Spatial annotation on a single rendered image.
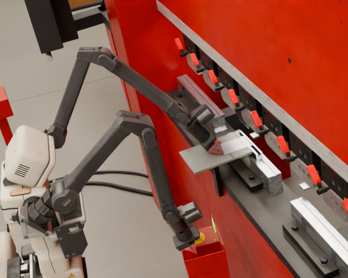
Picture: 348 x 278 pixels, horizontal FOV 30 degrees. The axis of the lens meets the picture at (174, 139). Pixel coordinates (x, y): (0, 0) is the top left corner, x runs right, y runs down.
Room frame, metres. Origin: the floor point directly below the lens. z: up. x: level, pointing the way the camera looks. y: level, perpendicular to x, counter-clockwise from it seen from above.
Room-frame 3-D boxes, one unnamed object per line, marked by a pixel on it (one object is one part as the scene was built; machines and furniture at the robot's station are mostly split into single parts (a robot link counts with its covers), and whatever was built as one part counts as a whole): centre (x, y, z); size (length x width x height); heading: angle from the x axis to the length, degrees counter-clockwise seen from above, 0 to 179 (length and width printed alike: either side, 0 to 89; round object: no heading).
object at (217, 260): (1.96, -0.02, 0.75); 0.20 x 0.16 x 0.18; 4
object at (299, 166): (1.75, -0.44, 1.26); 0.15 x 0.09 x 0.17; 14
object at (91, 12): (3.50, 0.28, 1.17); 0.40 x 0.24 x 0.07; 14
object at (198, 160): (2.27, -0.16, 1.00); 0.26 x 0.18 x 0.01; 104
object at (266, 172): (2.25, -0.31, 0.92); 0.39 x 0.06 x 0.10; 14
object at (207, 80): (2.52, -0.24, 1.26); 0.15 x 0.09 x 0.17; 14
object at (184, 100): (2.87, -0.10, 0.89); 0.30 x 0.05 x 0.03; 14
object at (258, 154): (2.29, -0.31, 0.98); 0.20 x 0.03 x 0.03; 14
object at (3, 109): (3.67, 1.04, 0.41); 0.25 x 0.20 x 0.83; 104
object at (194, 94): (2.84, -0.17, 0.92); 0.50 x 0.06 x 0.10; 14
